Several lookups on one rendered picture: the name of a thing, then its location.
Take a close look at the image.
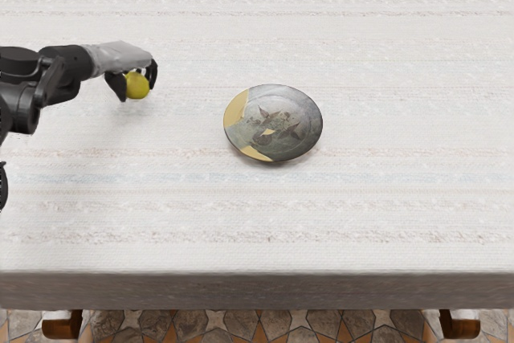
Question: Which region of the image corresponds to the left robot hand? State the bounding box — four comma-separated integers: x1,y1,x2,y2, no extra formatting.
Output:
83,40,159,104

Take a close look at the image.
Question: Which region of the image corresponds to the yellow-green round fruit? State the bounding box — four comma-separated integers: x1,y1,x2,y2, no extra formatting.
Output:
124,71,151,100

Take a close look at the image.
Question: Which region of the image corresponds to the grey plate with leaf pattern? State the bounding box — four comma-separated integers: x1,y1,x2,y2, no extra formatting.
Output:
222,84,324,163

